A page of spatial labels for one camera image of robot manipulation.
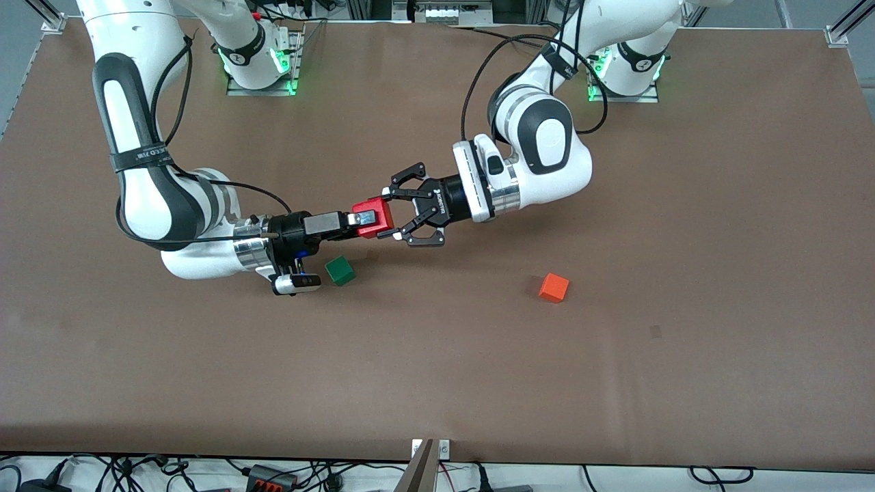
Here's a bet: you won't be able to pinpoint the black looped cable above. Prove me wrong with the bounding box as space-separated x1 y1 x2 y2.
689 465 755 486

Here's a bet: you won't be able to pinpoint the black power strip red switches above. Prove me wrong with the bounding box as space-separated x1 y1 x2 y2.
245 464 299 492

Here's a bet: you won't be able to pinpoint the red cube block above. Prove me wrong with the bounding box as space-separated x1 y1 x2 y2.
351 196 396 241

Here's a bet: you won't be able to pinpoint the green cube block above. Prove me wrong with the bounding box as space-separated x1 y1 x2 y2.
325 256 358 286

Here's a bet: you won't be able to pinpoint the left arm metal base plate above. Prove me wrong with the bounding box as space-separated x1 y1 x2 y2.
587 40 660 104

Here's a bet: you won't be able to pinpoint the grey terminal block device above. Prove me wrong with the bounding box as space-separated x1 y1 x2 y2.
414 0 494 27

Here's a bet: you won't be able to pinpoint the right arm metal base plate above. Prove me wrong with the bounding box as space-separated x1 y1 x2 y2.
227 29 303 97

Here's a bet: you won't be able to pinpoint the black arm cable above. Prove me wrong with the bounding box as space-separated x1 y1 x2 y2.
112 33 295 248
461 0 610 146

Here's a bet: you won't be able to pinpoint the orange cube block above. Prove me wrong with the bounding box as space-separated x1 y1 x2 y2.
538 273 570 303

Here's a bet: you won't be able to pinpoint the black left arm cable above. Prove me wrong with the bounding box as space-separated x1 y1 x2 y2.
461 0 610 146

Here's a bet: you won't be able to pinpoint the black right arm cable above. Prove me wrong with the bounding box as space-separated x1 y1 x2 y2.
112 33 295 248

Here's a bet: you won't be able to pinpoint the grey-brown slanted post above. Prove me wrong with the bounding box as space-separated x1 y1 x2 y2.
394 439 438 492

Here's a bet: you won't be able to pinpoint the black braided table cable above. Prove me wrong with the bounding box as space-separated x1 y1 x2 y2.
448 23 568 53

